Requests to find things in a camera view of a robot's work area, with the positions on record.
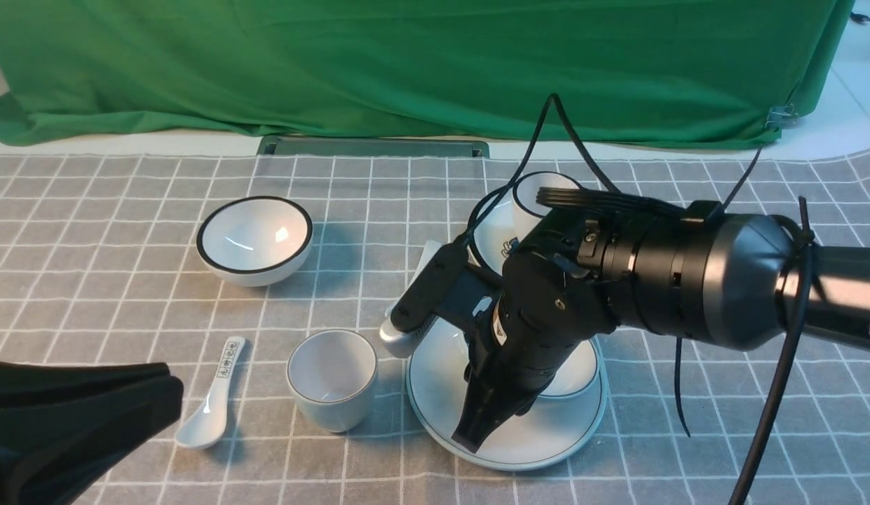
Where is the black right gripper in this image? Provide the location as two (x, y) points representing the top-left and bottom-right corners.
(451, 208), (618, 453)

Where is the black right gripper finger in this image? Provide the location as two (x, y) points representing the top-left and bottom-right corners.
(0, 377), (184, 504)

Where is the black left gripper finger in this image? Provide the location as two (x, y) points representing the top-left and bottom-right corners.
(0, 361), (172, 400)

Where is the plain white ceramic spoon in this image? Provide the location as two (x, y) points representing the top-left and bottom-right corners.
(378, 241), (443, 358)

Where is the thin-rimmed white cup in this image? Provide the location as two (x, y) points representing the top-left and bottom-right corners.
(286, 329), (379, 433)

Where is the thin-rimmed white bowl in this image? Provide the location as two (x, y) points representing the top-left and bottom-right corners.
(539, 341), (600, 400)

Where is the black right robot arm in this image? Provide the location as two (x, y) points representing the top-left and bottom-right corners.
(0, 191), (870, 504)

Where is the thin-rimmed white plate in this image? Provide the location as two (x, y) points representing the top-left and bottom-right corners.
(406, 321), (609, 472)

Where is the patterned white ceramic spoon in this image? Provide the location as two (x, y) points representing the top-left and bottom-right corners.
(175, 336), (246, 450)

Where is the black-rimmed patterned plate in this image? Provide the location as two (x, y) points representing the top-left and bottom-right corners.
(468, 187), (536, 275)

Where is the black-rimmed white cup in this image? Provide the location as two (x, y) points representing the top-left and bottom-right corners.
(511, 170), (583, 242)

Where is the grey checked tablecloth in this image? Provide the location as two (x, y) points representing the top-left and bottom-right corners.
(0, 146), (870, 505)

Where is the black-rimmed white bowl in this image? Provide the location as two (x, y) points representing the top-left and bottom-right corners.
(196, 196), (314, 288)

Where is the green backdrop cloth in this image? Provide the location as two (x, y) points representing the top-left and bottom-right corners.
(0, 1), (852, 150)

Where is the metal backdrop clip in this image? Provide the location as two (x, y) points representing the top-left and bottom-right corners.
(765, 103), (800, 129)

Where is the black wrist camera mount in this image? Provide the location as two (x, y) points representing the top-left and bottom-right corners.
(390, 238), (503, 335)

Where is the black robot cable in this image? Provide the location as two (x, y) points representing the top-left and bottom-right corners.
(466, 93), (817, 505)

